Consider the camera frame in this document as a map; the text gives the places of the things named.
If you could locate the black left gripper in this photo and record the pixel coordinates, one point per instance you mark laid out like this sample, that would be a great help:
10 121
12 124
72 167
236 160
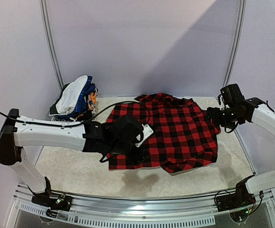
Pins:
138 158

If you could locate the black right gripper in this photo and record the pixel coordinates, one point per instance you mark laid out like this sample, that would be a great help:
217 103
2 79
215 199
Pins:
213 116

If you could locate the red black plaid shirt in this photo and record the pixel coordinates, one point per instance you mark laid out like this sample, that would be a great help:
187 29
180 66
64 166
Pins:
182 139

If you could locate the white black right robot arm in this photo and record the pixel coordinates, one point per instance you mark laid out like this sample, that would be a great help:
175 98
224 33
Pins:
254 121

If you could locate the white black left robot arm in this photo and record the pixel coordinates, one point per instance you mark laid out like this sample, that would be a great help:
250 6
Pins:
19 131

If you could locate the white laundry basket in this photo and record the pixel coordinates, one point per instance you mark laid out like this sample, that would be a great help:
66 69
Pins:
67 117

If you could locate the blue patterned garment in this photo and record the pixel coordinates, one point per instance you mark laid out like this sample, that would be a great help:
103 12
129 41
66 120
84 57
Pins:
87 99

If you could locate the white folded garment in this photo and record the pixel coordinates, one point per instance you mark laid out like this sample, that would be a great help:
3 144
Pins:
70 95

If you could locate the dark green garment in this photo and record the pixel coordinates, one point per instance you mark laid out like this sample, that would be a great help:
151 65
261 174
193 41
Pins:
53 109

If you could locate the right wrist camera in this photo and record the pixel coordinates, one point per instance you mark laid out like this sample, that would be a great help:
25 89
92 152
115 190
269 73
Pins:
232 95

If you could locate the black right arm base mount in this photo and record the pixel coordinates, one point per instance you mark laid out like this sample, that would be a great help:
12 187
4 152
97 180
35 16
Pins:
240 204

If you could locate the aluminium front rail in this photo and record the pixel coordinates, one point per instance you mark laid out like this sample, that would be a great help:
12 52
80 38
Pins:
195 211

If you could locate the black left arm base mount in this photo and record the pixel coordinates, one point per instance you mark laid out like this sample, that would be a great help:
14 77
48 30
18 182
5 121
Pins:
53 202

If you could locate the aluminium left corner post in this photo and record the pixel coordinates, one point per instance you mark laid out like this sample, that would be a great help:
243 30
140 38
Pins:
50 43

